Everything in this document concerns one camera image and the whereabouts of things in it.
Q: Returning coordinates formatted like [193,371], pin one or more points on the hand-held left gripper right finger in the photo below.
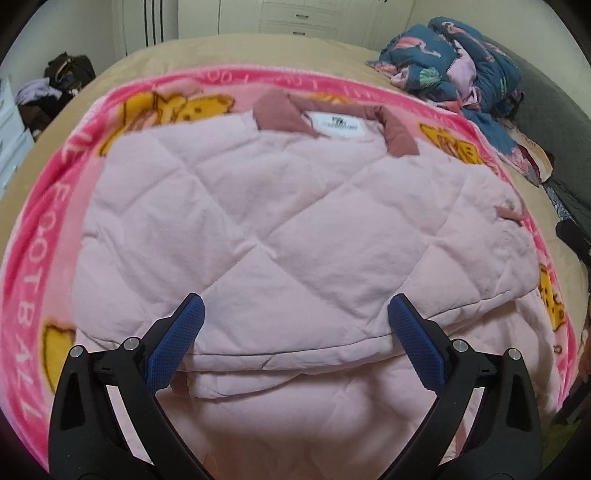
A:
[418,341]

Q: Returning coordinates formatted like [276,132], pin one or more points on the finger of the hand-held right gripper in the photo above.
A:
[577,240]

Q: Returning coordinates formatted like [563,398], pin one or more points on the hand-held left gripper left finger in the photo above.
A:
[178,344]

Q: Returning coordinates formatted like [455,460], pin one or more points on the pink quilted jacket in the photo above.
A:
[286,221]

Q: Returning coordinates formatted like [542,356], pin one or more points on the purple clothes pile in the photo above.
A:
[37,90]

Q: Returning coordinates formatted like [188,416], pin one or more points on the blue patterned sheet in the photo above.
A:
[561,203]

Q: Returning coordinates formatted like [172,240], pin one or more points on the grey padded headboard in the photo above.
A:
[554,115]

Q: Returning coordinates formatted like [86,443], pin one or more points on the pink printed blanket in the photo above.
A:
[41,230]

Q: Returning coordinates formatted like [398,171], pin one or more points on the blue floral quilt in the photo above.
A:
[443,60]

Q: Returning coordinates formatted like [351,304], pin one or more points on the black bag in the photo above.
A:
[69,71]

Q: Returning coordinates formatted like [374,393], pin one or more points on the bed with beige sheet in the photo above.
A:
[277,50]

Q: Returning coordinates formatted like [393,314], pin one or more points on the white door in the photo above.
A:
[147,23]

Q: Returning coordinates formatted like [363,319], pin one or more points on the white wardrobe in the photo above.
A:
[314,18]

